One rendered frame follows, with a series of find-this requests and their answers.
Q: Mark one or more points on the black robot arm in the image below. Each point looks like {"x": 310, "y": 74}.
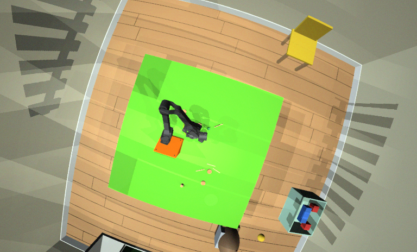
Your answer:
{"x": 192, "y": 127}

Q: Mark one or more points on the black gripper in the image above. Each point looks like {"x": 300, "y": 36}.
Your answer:
{"x": 185, "y": 130}

